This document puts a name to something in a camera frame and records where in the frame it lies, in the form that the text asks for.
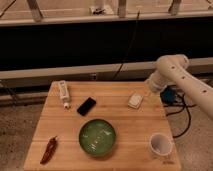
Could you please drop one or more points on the white tube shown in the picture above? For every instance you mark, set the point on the white tube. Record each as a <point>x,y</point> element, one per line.
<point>64,94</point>

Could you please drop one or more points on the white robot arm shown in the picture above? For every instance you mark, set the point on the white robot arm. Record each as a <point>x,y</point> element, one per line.
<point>173,68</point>

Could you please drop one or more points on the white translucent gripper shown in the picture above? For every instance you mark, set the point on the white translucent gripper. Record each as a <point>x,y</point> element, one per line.
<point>156,82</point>

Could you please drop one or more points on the red chili pepper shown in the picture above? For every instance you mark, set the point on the red chili pepper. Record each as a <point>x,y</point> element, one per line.
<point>50,150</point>

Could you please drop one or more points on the green ceramic bowl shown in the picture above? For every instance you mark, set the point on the green ceramic bowl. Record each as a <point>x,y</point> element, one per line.
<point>97,137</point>

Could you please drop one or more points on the black smartphone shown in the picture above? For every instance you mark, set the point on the black smartphone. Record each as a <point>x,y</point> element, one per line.
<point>86,106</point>

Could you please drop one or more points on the wooden table board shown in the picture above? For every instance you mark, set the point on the wooden table board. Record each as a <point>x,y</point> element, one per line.
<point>133,129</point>

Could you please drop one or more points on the white cup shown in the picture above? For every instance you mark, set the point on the white cup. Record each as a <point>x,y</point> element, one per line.
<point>160,145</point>

